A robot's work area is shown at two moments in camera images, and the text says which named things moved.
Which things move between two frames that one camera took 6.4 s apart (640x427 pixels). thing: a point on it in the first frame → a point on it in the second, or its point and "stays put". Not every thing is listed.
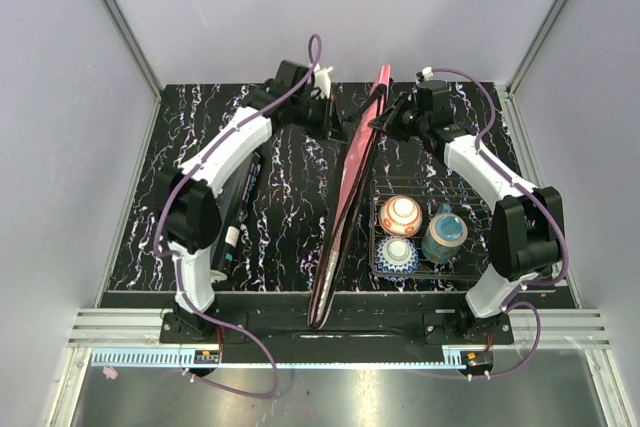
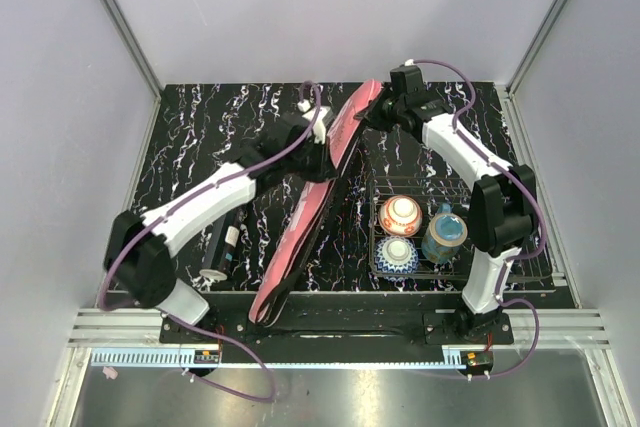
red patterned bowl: x=400 y=215 stays put
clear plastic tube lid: x=218 y=276 stays put
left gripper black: x=324 y=130 → x=326 y=170
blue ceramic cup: x=445 y=233 stays put
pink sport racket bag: x=346 y=201 → x=307 y=206
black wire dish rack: x=428 y=228 stays put
